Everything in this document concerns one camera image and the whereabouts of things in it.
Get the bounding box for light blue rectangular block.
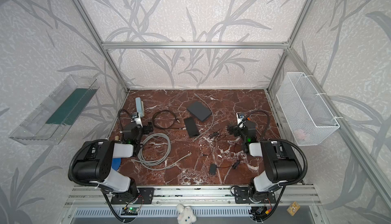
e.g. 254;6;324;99
135;97;145;118

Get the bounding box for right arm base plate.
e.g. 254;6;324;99
230;186;277;204

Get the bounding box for coiled black cable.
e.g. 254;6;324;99
152;110;186;130

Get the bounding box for clear acrylic wall shelf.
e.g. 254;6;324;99
9;75;100;146

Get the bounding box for black power adapter with cable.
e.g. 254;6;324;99
201;129;242;176

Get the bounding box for white plush toy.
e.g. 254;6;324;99
176;204;197;224

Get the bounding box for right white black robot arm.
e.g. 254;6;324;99
227;121;308;197

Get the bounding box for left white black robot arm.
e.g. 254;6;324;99
68;122;153;198

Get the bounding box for white wire mesh basket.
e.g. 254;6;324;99
277;72;340;146

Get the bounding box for green lit controller board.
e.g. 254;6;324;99
121;206;141;216

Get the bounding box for blue trowel wooden handle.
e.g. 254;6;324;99
112;143;121;171

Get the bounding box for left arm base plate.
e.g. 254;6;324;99
111;187;154;205

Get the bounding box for black network switch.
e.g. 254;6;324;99
184;117;200;138

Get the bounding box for dark grey flat box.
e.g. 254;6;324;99
186;101;212;122

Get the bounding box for pink object in basket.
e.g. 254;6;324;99
293;129;308;141

